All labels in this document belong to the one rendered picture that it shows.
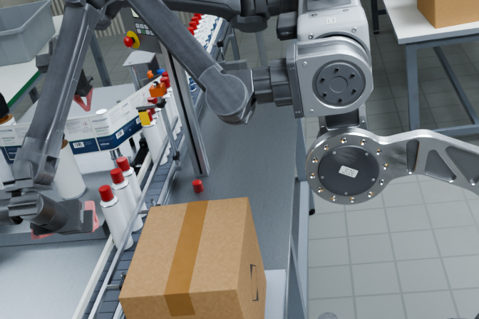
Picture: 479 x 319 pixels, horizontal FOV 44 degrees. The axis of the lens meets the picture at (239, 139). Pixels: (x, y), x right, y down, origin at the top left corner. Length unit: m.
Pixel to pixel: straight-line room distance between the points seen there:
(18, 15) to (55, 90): 3.16
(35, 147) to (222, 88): 0.38
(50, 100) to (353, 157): 0.67
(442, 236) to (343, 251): 0.46
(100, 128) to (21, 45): 1.73
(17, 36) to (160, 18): 2.66
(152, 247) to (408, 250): 1.77
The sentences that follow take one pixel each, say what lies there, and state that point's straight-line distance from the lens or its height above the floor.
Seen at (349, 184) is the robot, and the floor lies 1.10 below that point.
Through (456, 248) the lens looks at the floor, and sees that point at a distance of 2.90.
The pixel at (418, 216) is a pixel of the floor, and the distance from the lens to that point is 3.08.
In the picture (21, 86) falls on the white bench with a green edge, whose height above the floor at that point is 0.80.
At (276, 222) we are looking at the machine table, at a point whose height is 0.83.
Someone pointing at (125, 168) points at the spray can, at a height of 1.06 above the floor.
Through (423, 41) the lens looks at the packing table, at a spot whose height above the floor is 0.73.
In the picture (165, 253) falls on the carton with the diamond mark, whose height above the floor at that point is 1.12.
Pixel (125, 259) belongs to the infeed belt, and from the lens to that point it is 1.71.
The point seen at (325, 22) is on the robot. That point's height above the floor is 1.53.
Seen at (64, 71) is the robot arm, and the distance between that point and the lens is 1.22.
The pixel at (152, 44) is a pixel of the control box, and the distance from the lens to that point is 1.88.
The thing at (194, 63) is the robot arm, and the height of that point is 1.51.
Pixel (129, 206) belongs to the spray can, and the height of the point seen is 0.97.
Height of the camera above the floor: 1.91
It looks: 29 degrees down
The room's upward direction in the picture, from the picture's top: 12 degrees counter-clockwise
